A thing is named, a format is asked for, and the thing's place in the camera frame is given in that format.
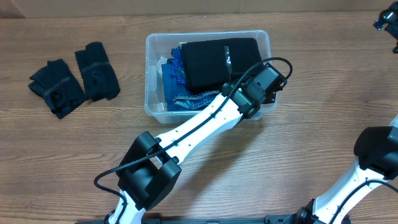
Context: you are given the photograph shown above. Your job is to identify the clear plastic storage bin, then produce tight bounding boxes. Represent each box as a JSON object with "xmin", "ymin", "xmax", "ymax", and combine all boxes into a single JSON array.
[{"xmin": 144, "ymin": 30, "xmax": 271, "ymax": 124}]

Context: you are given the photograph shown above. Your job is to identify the black cloth bundle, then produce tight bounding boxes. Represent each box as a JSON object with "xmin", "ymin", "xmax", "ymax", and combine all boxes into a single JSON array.
[
  {"xmin": 75, "ymin": 42, "xmax": 121, "ymax": 101},
  {"xmin": 28, "ymin": 59, "xmax": 86, "ymax": 119}
]

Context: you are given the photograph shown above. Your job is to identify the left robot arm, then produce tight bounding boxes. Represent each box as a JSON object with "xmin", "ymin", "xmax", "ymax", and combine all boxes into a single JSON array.
[{"xmin": 105, "ymin": 62, "xmax": 287, "ymax": 223}]

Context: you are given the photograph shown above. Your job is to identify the blue denim jeans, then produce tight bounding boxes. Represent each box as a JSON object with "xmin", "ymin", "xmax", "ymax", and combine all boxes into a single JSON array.
[{"xmin": 161, "ymin": 58, "xmax": 220, "ymax": 111}]

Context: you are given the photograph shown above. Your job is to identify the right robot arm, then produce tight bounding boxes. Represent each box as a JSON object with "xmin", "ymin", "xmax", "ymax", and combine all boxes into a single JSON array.
[{"xmin": 281, "ymin": 118, "xmax": 397, "ymax": 224}]

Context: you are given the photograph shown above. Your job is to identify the large black garment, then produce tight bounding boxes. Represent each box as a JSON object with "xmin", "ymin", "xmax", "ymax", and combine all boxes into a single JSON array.
[{"xmin": 182, "ymin": 38, "xmax": 262, "ymax": 93}]

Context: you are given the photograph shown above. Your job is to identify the blue sequin fabric bundle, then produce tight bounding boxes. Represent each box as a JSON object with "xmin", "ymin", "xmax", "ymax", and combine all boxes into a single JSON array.
[{"xmin": 171, "ymin": 46, "xmax": 186, "ymax": 85}]

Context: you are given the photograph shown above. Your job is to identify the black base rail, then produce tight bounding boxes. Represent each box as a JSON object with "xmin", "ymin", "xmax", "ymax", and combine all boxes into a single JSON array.
[{"xmin": 74, "ymin": 214, "xmax": 299, "ymax": 224}]

